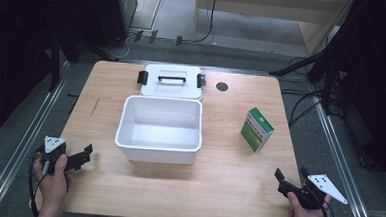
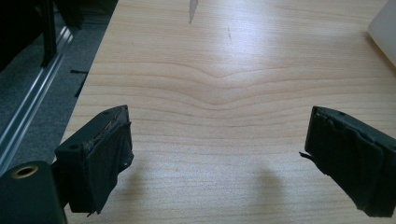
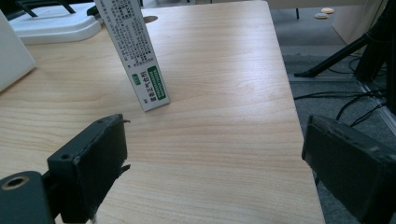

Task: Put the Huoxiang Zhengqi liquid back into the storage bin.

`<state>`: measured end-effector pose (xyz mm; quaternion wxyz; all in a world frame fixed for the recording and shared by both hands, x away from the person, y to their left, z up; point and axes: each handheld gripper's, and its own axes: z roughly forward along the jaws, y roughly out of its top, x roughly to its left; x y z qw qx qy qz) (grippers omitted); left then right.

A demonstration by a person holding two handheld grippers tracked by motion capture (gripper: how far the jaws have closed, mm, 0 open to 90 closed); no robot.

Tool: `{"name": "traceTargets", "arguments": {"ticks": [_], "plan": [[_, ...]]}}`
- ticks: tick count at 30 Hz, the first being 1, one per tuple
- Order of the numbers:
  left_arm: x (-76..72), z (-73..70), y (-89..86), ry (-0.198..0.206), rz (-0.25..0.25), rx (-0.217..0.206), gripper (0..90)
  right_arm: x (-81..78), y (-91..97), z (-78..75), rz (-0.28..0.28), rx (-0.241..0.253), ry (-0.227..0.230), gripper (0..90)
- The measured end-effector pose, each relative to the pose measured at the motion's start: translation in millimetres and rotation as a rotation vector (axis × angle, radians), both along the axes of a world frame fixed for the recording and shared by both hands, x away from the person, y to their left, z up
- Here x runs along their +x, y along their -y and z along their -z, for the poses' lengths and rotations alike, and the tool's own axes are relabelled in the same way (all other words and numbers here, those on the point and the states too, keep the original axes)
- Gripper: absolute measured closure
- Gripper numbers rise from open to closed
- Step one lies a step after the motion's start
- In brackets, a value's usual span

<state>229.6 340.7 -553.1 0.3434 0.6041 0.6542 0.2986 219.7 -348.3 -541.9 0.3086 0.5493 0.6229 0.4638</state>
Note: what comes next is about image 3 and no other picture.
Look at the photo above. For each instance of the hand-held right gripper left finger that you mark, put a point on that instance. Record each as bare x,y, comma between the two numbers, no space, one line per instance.
90,161

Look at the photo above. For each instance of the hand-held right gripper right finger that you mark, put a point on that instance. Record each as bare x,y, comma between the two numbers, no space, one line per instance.
351,165

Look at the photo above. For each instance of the white medicine box green label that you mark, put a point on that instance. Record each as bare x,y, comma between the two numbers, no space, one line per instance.
137,53

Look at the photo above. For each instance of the black tripod stand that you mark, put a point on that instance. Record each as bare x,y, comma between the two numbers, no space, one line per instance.
378,40

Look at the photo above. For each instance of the white panel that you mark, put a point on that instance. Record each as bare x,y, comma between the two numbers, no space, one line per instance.
12,56

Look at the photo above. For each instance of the white plastic base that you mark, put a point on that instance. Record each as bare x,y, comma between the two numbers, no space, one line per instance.
56,26

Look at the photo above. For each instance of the beige board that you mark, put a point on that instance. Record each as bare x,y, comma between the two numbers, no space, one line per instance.
351,21

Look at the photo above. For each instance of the dark object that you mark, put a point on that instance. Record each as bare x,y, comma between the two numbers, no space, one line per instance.
92,11

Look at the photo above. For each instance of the round tan disc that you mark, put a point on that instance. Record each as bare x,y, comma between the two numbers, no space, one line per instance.
327,10
321,15

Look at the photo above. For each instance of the grey metal floor rail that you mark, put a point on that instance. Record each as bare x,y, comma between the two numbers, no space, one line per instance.
378,107

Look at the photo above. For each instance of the black bracket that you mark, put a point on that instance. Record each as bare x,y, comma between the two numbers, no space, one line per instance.
43,5

